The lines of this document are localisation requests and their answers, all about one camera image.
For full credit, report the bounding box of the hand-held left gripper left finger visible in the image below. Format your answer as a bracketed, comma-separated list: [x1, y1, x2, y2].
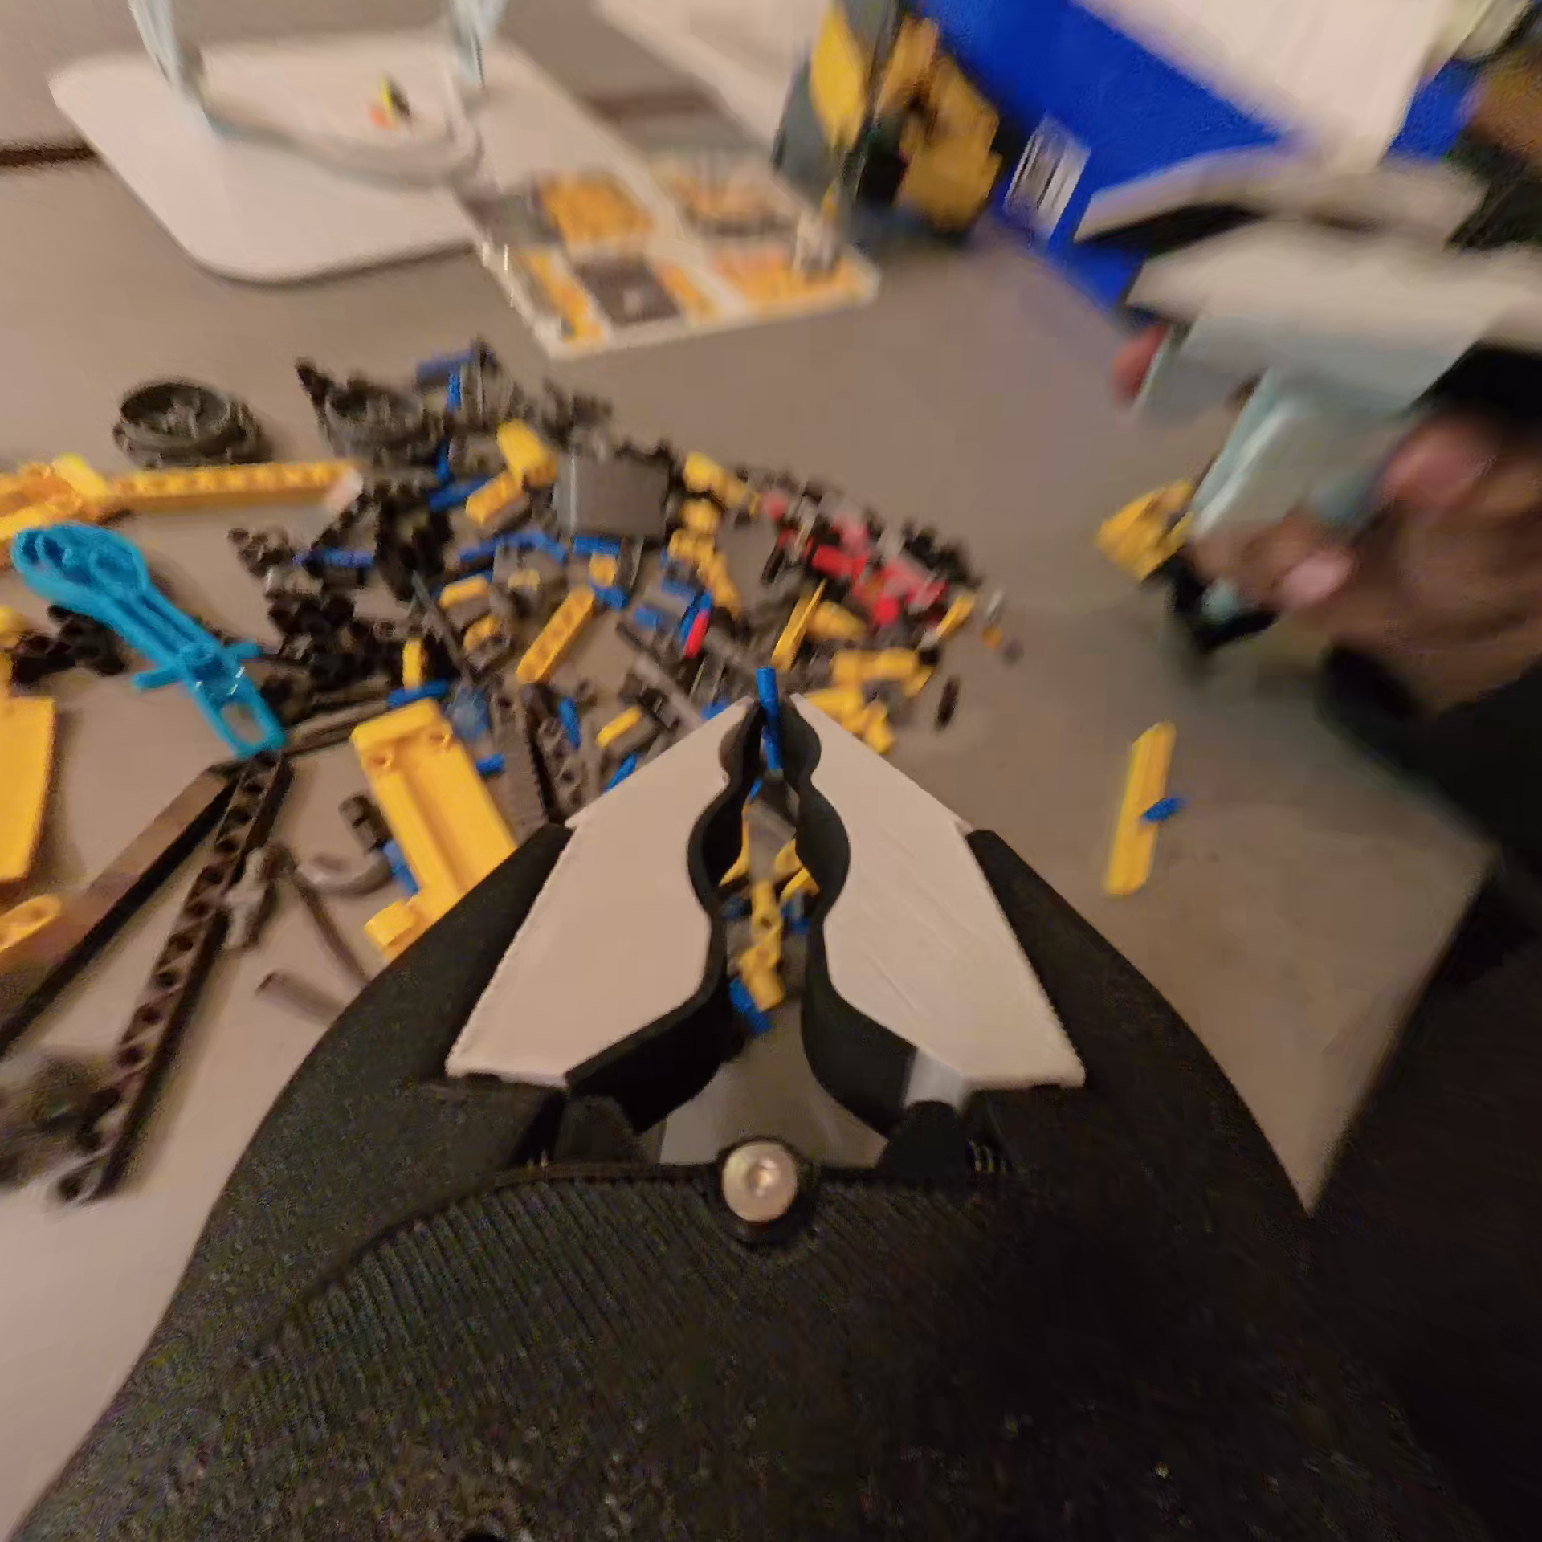
[445, 701, 766, 1132]

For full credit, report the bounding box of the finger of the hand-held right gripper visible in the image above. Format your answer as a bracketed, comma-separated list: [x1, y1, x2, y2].
[1138, 317, 1484, 425]
[1126, 221, 1542, 345]

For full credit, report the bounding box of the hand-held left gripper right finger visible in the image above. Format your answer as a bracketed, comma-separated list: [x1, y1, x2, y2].
[774, 695, 1086, 1137]

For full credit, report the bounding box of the yellow toy beam with holes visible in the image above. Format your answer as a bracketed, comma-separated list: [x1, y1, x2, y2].
[1102, 719, 1176, 899]

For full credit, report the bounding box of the pile of toy building parts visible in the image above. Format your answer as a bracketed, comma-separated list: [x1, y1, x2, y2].
[0, 342, 1027, 1206]

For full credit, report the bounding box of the person's right forearm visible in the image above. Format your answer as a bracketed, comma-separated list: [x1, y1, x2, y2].
[1319, 637, 1542, 868]

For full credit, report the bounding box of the person's right hand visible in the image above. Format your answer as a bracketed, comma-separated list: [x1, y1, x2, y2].
[1113, 324, 1542, 693]

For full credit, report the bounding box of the small yellow toy subassembly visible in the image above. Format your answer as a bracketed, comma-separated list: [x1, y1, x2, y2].
[1094, 478, 1200, 582]

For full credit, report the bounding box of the blue plastic bin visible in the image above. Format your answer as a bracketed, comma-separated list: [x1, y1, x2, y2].
[916, 0, 1496, 321]

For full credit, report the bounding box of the partly built yellow toy model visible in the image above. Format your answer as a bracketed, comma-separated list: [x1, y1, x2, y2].
[771, 0, 1007, 272]

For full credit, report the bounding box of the light blue brick separator tool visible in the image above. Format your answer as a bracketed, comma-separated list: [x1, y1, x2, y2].
[10, 520, 289, 761]

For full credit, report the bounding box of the dark grey toothed toy wheel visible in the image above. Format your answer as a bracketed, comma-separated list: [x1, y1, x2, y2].
[301, 361, 442, 459]
[114, 378, 273, 472]

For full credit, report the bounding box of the yellow grey sticker sheet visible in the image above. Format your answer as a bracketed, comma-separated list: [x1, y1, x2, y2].
[463, 155, 882, 362]

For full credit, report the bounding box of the white book stand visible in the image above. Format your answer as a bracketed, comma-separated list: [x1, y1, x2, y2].
[48, 0, 508, 287]

